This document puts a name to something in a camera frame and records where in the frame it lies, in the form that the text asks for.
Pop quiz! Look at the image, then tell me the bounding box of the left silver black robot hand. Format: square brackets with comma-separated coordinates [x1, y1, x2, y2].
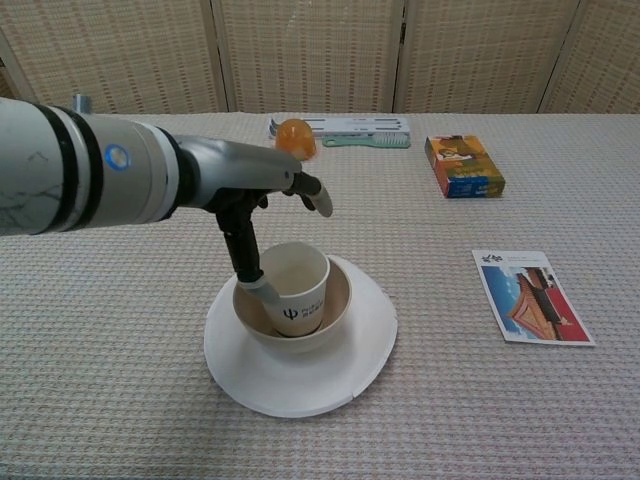
[174, 134, 334, 307]

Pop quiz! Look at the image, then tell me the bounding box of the white paper cup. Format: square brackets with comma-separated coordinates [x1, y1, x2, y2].
[258, 241, 331, 337]

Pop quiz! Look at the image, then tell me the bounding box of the beige bowl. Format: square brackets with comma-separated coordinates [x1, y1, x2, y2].
[232, 254, 354, 355]

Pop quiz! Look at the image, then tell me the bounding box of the white paper plate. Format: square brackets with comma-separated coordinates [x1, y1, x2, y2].
[203, 253, 400, 419]

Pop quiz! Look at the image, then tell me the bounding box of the white folding stand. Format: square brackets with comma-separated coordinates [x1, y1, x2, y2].
[264, 116, 412, 139]

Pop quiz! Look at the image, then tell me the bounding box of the green comb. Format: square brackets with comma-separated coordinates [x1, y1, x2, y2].
[321, 133, 412, 150]

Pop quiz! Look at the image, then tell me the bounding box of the woven folding screen panel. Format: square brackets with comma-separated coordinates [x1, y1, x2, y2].
[392, 0, 584, 115]
[538, 0, 640, 115]
[212, 0, 409, 115]
[0, 0, 232, 115]

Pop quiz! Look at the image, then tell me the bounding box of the colourful card box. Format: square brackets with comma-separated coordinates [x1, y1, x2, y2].
[424, 133, 506, 200]

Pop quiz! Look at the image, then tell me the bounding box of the beige woven tablecloth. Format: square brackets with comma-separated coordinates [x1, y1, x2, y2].
[0, 112, 640, 480]

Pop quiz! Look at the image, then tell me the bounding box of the red roof postcard booklet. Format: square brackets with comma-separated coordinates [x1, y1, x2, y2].
[471, 249, 597, 347]

